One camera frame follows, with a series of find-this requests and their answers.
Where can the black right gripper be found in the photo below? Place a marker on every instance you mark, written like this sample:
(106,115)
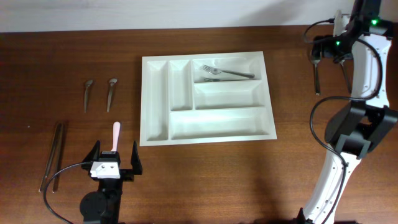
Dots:
(326,46)

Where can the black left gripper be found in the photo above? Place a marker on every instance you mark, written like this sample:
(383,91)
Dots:
(128,175)

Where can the large metal spoon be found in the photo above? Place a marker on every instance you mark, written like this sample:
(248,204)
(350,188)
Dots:
(316,74)
(345,75)

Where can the metal chopstick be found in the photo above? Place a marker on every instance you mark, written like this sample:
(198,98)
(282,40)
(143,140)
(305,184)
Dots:
(58,158)
(51,155)

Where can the metal fork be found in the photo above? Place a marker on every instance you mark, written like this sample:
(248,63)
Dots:
(217,71)
(205,79)

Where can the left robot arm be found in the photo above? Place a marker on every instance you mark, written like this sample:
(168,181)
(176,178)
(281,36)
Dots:
(103,205)

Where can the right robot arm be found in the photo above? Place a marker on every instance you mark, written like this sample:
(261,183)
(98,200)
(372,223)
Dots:
(361,125)

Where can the pink and white plastic knife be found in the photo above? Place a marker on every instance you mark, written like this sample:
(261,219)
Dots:
(116,132)

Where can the small metal spoon right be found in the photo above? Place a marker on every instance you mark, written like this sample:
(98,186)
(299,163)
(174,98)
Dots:
(112,84)

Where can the small metal spoon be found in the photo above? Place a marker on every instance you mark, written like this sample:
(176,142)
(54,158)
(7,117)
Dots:
(87,85)
(112,84)

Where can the small metal spoon left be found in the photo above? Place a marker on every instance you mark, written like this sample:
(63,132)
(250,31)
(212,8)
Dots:
(87,85)

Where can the white plastic cutlery tray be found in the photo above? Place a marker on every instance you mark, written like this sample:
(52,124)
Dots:
(177,108)

